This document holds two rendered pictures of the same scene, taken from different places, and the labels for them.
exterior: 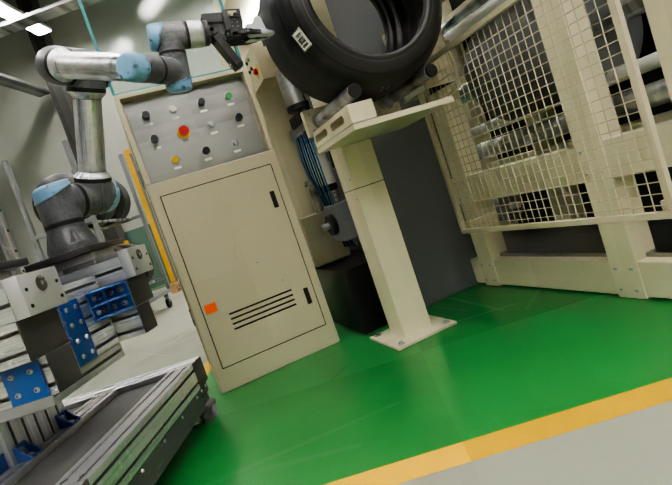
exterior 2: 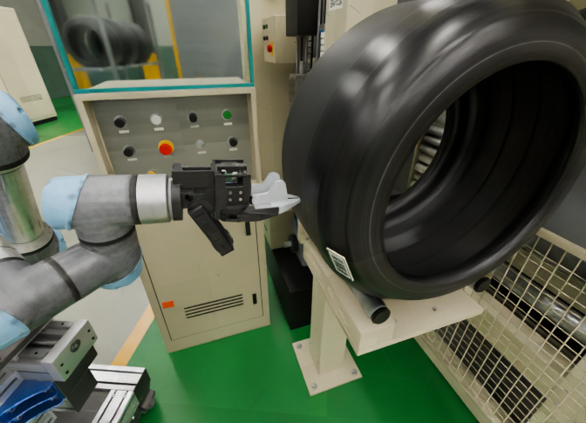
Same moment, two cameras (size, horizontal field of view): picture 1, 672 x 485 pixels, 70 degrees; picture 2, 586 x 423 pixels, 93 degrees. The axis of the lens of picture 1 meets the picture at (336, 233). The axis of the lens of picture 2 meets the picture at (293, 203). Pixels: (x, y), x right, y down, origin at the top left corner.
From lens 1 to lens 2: 133 cm
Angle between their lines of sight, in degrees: 26
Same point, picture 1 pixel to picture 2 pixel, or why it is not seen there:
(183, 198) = not seen: hidden behind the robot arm
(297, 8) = (356, 226)
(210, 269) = (173, 278)
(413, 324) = (329, 367)
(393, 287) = (324, 348)
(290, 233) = (254, 255)
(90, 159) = (12, 233)
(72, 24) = not seen: outside the picture
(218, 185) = not seen: hidden behind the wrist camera
